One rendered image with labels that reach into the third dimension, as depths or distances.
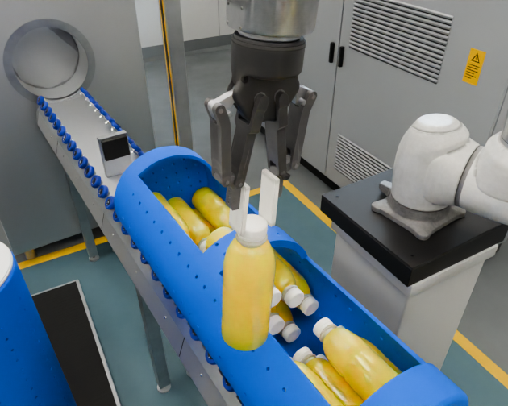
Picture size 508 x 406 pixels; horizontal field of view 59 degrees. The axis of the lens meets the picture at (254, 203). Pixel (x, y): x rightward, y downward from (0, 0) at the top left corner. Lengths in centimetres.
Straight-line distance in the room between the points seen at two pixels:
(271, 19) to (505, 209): 80
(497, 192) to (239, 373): 66
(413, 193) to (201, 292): 59
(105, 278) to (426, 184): 194
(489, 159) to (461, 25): 123
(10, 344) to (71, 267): 151
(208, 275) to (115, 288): 175
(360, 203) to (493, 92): 104
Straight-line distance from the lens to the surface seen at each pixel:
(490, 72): 218
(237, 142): 51
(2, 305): 125
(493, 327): 260
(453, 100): 231
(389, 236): 121
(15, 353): 135
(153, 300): 128
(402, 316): 128
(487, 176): 110
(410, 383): 71
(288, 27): 44
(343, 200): 131
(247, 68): 46
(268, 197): 56
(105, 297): 257
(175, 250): 96
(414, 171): 115
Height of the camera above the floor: 181
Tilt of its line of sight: 36 degrees down
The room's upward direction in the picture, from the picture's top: straight up
